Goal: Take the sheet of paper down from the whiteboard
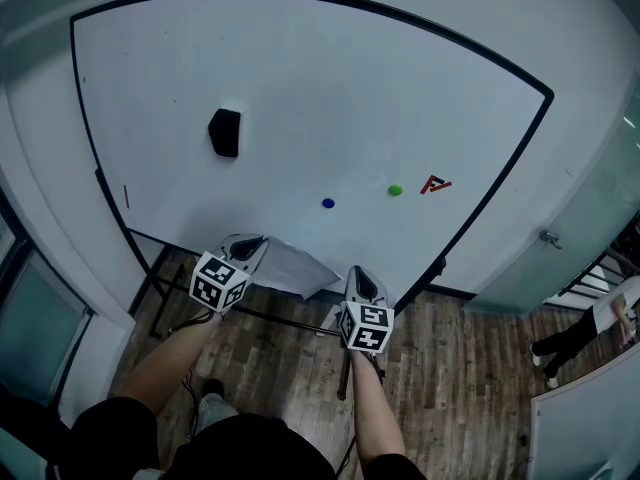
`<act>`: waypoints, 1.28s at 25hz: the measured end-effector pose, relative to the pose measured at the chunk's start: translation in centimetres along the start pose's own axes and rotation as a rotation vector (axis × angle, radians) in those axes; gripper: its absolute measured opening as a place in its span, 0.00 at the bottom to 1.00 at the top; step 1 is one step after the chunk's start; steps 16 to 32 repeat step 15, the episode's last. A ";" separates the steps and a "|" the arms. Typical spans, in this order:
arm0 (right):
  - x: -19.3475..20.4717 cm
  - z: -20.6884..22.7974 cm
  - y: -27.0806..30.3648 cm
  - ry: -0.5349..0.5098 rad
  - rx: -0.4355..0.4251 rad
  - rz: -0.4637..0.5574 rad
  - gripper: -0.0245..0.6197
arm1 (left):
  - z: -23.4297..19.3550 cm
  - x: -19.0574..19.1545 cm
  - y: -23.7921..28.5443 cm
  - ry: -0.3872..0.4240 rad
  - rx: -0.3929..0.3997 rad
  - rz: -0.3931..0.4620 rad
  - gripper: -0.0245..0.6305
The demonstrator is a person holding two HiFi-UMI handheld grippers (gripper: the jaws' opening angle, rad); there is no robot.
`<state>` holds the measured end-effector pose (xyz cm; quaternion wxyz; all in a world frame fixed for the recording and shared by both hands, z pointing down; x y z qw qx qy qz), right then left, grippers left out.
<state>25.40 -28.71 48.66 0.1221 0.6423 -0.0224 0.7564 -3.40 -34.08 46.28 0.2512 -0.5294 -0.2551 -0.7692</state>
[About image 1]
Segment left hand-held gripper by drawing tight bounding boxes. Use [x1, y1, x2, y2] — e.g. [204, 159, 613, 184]
[188, 233, 271, 315]

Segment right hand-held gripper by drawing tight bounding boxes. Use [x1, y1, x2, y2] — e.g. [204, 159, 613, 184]
[338, 265, 397, 356]

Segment white paper sheet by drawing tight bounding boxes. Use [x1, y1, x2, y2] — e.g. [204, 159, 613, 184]
[249, 237, 345, 301]

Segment black-framed whiteboard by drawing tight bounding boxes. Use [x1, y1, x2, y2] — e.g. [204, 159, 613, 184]
[68, 0, 555, 314]

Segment person's left forearm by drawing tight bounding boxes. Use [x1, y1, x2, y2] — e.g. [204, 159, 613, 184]
[119, 310, 224, 417]

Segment person's right forearm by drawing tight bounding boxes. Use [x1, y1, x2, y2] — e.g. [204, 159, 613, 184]
[349, 350, 407, 467]

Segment black whiteboard eraser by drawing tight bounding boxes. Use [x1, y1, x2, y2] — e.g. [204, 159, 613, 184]
[207, 107, 242, 159]

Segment red angular logo magnet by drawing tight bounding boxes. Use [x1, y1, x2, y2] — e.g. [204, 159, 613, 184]
[419, 174, 453, 195]

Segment person's grey trouser leg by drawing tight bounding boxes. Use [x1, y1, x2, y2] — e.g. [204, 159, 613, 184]
[192, 392, 241, 439]

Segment person's black clothing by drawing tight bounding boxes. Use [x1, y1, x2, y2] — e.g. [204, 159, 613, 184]
[44, 395, 429, 480]

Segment frosted glass door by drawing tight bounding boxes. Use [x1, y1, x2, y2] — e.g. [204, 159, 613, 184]
[462, 72, 640, 317]

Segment black stair railing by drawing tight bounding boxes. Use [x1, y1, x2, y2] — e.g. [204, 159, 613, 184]
[557, 247, 631, 299]

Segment black-framed window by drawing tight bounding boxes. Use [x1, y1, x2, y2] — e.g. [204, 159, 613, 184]
[0, 187, 94, 409]

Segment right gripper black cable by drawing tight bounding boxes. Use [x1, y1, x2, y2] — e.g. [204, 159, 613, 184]
[334, 351, 387, 475]

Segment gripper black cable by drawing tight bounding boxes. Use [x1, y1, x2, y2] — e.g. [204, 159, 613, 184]
[167, 311, 222, 444]
[334, 351, 387, 475]

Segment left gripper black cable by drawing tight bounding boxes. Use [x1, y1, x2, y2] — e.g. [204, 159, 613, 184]
[167, 311, 222, 444]

